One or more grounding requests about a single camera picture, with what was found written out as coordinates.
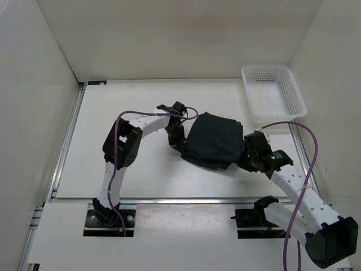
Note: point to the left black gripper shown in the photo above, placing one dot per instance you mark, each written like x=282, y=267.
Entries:
x=180, y=140

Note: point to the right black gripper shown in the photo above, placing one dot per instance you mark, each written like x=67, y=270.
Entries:
x=242, y=164

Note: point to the dark navy sport shorts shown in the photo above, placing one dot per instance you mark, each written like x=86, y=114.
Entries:
x=214, y=142

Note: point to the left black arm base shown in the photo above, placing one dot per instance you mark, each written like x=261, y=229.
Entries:
x=96, y=226

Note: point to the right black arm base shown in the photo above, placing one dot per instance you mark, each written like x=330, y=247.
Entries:
x=252, y=223

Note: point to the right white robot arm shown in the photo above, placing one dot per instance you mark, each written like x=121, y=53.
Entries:
x=326, y=236

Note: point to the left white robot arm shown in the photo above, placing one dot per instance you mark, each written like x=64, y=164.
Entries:
x=122, y=144

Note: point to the white perforated plastic basket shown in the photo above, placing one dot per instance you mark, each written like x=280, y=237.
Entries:
x=272, y=93

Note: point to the small dark label sticker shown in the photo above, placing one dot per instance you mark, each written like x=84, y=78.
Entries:
x=97, y=82

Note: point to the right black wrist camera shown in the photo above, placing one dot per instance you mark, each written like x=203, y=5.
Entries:
x=257, y=141

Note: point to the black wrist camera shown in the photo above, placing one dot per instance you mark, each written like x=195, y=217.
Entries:
x=257, y=141
x=177, y=108

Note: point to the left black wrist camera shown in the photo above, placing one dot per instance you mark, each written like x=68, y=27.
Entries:
x=177, y=108

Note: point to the left aluminium frame rail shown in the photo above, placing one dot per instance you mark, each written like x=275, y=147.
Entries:
x=53, y=181

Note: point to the front aluminium rail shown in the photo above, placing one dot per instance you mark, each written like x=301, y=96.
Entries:
x=186, y=201

